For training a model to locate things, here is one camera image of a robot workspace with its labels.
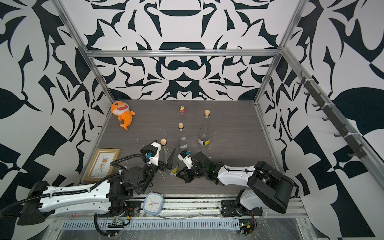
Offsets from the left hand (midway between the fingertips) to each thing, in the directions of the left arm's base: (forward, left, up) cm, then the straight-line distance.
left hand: (162, 144), depth 67 cm
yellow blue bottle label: (-5, -4, -20) cm, 21 cm away
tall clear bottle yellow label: (+14, -21, -16) cm, 30 cm away
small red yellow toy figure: (+39, -8, -21) cm, 45 cm away
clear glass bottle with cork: (-9, -2, +7) cm, 12 cm away
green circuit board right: (-29, -38, -28) cm, 55 cm away
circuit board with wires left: (-26, +21, -23) cm, 41 cm away
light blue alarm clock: (-19, +6, -24) cm, 31 cm away
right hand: (-6, -5, -20) cm, 22 cm away
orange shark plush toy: (+39, +34, -19) cm, 55 cm away
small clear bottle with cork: (+12, -8, -15) cm, 21 cm away
